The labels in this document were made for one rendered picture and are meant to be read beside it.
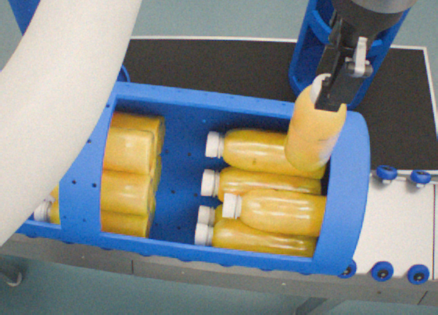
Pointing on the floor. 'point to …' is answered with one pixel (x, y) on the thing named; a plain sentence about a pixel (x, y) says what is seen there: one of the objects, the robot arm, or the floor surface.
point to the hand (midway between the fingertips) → (332, 79)
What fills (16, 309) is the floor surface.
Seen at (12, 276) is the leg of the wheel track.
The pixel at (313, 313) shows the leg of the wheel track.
